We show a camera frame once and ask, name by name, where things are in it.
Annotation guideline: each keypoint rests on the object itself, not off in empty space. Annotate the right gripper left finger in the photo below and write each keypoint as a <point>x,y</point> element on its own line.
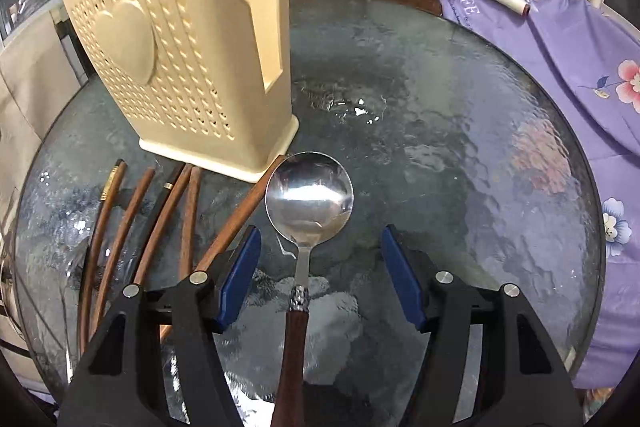
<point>119,379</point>

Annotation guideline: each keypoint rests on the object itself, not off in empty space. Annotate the brown chopstick gold band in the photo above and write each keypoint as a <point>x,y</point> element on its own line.
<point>109,193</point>

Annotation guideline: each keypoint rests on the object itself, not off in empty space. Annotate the short brown wooden chopstick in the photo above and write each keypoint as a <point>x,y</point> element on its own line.
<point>189,215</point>

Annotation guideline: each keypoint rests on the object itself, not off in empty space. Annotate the plain brown wooden chopstick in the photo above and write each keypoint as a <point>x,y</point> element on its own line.
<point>119,242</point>

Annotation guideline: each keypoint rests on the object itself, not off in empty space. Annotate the cream plastic utensil holder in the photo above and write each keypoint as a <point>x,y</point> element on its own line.
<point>206,82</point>

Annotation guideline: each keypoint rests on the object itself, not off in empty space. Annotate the steel spoon wooden handle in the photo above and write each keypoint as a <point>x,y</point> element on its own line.
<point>309,199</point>

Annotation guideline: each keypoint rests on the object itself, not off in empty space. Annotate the long brown wooden chopstick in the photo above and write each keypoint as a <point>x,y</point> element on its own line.
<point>233,225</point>

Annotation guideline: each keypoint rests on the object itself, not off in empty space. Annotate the purple floral cloth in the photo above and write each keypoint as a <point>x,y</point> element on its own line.
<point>589,64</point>

